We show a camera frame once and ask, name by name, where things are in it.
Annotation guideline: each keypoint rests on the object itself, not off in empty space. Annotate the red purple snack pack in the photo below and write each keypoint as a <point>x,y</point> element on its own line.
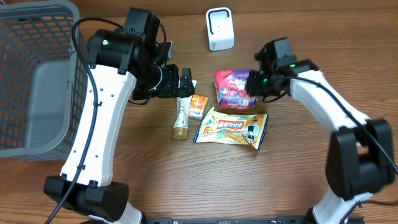
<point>231,89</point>

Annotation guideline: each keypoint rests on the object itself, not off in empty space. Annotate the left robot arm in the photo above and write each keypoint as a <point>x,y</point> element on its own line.
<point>125,65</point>

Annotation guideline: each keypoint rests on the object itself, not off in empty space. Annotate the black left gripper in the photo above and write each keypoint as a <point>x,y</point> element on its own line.
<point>172,87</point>

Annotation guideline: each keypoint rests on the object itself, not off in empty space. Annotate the grey plastic shopping basket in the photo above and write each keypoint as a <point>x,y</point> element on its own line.
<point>43,82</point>

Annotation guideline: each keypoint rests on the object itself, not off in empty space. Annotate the white barcode scanner stand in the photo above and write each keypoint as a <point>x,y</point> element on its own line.
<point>219,23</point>

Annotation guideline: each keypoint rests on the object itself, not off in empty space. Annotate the white gold cosmetic tube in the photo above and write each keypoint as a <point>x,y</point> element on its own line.
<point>180,128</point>

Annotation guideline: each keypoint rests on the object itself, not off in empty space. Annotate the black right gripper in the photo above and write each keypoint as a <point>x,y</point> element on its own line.
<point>254,88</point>

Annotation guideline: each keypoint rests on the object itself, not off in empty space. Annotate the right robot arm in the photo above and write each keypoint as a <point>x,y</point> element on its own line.
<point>360,160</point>

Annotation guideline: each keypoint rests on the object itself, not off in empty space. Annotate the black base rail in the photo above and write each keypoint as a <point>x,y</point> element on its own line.
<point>277,220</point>

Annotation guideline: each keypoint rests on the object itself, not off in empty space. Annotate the yellow white snack bag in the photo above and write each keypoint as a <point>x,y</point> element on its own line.
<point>237,129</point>

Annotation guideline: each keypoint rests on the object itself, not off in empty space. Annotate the small orange white packet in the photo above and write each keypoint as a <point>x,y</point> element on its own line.
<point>197,106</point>

